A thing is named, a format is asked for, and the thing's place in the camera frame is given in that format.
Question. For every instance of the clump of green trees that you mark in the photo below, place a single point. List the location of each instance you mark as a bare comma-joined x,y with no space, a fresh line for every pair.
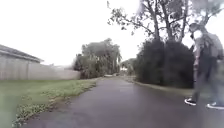
98,58

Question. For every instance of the dark wet asphalt path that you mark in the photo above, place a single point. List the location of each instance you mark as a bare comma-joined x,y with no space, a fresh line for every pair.
123,106

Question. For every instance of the dark green hedge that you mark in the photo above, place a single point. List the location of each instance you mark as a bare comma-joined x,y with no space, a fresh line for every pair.
165,63

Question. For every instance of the tall bare-branched tree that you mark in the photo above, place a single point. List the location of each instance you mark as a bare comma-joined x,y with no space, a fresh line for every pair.
166,20

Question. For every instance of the grey wooden fence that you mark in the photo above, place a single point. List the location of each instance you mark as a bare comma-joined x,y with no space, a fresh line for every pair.
36,70

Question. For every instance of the grass verge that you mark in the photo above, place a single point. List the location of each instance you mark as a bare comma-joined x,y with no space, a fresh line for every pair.
30,91

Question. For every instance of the person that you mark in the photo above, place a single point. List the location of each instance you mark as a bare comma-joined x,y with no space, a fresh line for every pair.
205,63

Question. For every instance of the building with grey roof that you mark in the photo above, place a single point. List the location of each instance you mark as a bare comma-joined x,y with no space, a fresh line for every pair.
15,54

